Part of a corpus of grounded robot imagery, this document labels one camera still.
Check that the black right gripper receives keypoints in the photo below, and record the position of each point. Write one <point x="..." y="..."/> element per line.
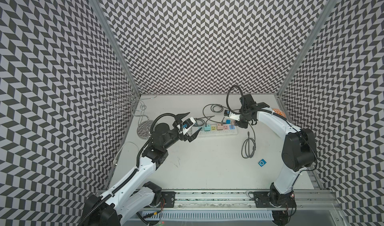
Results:
<point x="243" y="124"/>

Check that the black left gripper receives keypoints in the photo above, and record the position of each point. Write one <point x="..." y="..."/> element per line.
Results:
<point x="190" y="138"/>

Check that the teal usb charger plug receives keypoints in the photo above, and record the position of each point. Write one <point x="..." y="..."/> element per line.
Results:
<point x="207" y="128"/>

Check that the pink usb charger plug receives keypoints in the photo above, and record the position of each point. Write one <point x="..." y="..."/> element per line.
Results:
<point x="220" y="127"/>

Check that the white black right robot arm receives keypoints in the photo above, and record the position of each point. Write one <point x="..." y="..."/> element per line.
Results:
<point x="299" y="151"/>

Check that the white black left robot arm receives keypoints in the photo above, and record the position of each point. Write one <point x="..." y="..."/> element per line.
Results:
<point x="133" y="192"/>

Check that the orange patterned bowl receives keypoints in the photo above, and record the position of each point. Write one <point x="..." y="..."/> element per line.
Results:
<point x="279" y="112"/>

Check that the white multicolour power strip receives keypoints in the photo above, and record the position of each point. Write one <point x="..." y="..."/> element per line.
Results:
<point x="227" y="131"/>

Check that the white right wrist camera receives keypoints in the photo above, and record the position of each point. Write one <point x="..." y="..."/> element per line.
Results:
<point x="232" y="116"/>

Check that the chrome wire jewelry stand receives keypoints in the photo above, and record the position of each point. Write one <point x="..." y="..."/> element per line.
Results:
<point x="126" y="100"/>

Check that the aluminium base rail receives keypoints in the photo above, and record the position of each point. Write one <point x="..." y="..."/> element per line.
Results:
<point x="214" y="205"/>

